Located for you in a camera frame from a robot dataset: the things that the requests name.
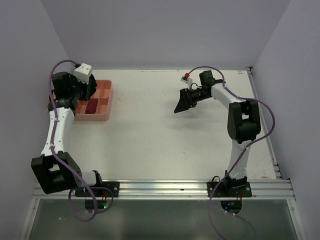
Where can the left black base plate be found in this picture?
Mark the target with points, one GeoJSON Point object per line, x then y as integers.
{"type": "Point", "coordinates": [102, 190]}

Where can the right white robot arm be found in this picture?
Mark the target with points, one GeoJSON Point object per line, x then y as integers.
{"type": "Point", "coordinates": [243, 120]}

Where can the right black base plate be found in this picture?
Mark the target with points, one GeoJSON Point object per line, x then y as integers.
{"type": "Point", "coordinates": [232, 188]}

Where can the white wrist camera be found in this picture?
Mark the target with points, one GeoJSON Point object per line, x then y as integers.
{"type": "Point", "coordinates": [187, 80]}
{"type": "Point", "coordinates": [83, 73]}

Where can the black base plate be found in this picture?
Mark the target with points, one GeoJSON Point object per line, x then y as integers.
{"type": "Point", "coordinates": [102, 190]}
{"type": "Point", "coordinates": [232, 188]}

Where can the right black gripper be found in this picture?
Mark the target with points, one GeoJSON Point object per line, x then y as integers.
{"type": "Point", "coordinates": [185, 101]}

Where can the dark red rolled underwear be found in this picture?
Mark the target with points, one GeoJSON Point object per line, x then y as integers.
{"type": "Point", "coordinates": [91, 106]}

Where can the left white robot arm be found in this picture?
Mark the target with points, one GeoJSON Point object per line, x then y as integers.
{"type": "Point", "coordinates": [55, 169]}

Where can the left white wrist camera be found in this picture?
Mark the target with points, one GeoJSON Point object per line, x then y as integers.
{"type": "Point", "coordinates": [83, 73]}

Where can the aluminium mounting rail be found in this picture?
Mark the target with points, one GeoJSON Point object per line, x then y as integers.
{"type": "Point", "coordinates": [272, 189]}

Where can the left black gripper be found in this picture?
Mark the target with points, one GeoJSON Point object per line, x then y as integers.
{"type": "Point", "coordinates": [85, 86]}

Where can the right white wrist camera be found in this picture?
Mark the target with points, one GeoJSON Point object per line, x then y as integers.
{"type": "Point", "coordinates": [187, 80]}

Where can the pink divided organizer tray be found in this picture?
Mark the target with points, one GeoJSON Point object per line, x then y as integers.
{"type": "Point", "coordinates": [104, 94]}

